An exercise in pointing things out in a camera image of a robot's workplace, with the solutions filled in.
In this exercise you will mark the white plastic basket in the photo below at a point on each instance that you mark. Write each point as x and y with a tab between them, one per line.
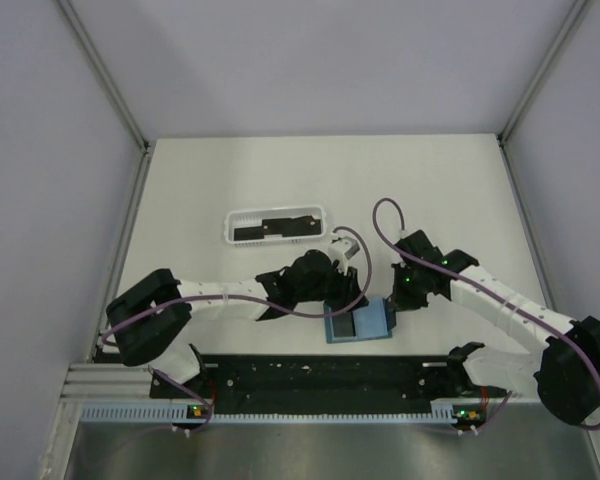
254	217

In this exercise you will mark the blue leather card holder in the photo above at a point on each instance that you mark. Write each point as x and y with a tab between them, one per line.
375	321

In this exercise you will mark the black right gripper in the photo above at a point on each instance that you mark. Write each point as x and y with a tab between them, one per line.
400	300

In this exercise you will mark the left aluminium frame post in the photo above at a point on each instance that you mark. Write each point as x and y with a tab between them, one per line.
101	72

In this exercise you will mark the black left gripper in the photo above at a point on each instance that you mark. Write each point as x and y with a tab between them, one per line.
348	289

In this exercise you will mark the grey slotted cable duct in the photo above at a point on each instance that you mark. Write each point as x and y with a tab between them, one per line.
187	414

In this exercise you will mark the aluminium front rail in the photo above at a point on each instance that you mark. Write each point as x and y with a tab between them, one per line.
106	382

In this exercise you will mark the right aluminium frame post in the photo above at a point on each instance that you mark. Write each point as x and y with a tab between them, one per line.
575	16

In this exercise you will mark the aluminium frame post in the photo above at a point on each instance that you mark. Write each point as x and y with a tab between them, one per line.
101	72
575	16

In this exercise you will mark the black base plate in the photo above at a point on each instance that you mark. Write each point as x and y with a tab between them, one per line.
332	384

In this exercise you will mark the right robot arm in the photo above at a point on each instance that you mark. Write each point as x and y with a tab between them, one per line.
560	361

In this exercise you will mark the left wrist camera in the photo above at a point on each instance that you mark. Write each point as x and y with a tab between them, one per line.
342	249

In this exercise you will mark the black VIP credit card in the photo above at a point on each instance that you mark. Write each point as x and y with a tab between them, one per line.
343	327

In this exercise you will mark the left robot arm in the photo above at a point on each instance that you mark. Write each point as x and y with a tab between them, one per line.
152	323

